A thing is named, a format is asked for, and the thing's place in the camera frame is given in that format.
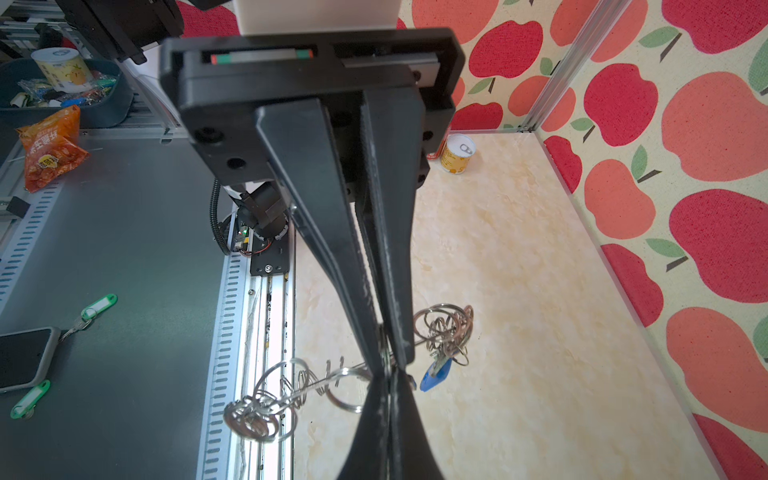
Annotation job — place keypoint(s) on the key with blue tag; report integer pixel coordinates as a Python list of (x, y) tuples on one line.
[(436, 373)]

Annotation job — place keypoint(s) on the dark tray with items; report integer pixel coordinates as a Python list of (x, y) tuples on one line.
[(52, 80)]

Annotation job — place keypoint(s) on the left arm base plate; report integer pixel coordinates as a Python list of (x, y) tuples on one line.
[(268, 255)]

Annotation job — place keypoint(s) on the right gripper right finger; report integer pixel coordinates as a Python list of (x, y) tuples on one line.
[(410, 455)]

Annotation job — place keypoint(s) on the yellow can white lid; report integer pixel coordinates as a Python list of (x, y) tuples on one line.
[(457, 152)]

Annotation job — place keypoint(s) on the orange snack bag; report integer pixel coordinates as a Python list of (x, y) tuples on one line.
[(51, 148)]

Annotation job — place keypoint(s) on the key with green tag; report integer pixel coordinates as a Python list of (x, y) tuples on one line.
[(89, 314), (25, 407)]

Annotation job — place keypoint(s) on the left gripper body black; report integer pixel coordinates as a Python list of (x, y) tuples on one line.
[(217, 83)]

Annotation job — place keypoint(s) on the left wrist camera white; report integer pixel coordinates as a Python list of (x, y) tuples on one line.
[(257, 17)]

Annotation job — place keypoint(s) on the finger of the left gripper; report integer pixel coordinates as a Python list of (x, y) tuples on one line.
[(301, 150), (391, 127)]

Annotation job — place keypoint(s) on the front aluminium rail frame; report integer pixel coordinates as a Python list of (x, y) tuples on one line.
[(140, 393)]

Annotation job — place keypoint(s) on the right aluminium corner post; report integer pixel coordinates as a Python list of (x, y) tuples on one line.
[(596, 28)]

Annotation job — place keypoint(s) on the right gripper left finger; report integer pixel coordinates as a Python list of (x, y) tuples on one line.
[(367, 458)]

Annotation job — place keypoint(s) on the metal disc with key rings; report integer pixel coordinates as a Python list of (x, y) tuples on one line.
[(282, 390)]

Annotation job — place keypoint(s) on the black smartphone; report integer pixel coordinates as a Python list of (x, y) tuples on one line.
[(26, 357)]

